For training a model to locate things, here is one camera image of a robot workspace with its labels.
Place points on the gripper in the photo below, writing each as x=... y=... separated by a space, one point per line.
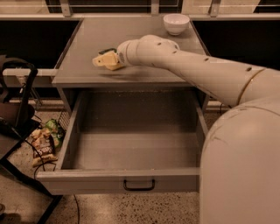
x=122 y=56

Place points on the green chip bag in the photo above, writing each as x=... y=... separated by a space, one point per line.
x=56 y=131

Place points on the brown chip bag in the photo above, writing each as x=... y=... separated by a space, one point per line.
x=44 y=148

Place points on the grey metal cabinet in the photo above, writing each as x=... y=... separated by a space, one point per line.
x=135 y=39

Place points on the black drawer handle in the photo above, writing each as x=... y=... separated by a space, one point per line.
x=139 y=186

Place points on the black metal stand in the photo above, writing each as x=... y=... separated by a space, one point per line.
x=17 y=125

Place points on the white ceramic bowl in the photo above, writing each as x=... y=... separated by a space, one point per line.
x=176 y=23

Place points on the green and yellow sponge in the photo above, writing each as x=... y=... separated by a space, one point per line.
x=109 y=67

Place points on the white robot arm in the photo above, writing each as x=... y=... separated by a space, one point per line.
x=240 y=163

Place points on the open grey top drawer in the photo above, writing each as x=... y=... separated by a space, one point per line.
x=137 y=136

